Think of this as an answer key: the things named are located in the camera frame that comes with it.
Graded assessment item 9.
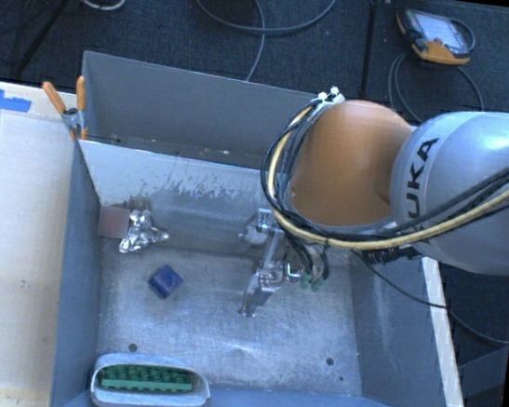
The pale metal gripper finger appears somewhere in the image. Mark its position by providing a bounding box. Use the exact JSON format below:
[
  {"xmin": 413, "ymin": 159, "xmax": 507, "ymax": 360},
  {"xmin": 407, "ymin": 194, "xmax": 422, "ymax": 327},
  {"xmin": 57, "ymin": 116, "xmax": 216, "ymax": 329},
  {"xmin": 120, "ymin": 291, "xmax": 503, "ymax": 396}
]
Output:
[
  {"xmin": 247, "ymin": 278, "xmax": 276, "ymax": 321},
  {"xmin": 238, "ymin": 267, "xmax": 264, "ymax": 319}
]

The grey metal bin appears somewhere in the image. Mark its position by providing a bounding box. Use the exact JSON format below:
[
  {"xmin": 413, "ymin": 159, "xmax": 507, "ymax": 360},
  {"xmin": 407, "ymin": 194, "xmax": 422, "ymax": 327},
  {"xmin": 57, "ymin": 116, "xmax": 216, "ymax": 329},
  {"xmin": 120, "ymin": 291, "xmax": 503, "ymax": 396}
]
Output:
[{"xmin": 33, "ymin": 49, "xmax": 497, "ymax": 407}]

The blue cube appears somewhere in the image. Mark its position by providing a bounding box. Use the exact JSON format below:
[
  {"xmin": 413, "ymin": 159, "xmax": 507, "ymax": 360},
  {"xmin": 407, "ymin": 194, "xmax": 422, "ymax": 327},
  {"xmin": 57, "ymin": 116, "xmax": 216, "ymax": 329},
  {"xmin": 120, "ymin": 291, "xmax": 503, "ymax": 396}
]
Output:
[{"xmin": 145, "ymin": 262, "xmax": 186, "ymax": 302}]

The crumpled silver foil object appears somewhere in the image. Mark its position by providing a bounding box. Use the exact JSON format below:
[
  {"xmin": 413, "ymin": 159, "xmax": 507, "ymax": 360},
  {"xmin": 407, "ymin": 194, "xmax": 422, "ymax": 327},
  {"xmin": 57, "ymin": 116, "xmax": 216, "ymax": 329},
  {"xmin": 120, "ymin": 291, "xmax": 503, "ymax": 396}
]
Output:
[{"xmin": 116, "ymin": 206, "xmax": 174, "ymax": 261}]

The dark green flat block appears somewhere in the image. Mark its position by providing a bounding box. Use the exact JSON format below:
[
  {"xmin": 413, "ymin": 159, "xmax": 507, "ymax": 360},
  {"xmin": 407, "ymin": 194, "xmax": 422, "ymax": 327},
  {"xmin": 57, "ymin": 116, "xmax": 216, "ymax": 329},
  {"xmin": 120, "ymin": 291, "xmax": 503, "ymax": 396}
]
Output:
[{"xmin": 95, "ymin": 357, "xmax": 196, "ymax": 401}]

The pale wood board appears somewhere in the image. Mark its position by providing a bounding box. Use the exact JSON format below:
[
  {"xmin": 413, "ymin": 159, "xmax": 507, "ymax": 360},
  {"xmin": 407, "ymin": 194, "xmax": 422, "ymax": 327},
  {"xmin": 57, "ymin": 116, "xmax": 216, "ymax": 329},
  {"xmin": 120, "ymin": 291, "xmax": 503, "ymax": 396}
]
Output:
[{"xmin": 0, "ymin": 107, "xmax": 92, "ymax": 400}]

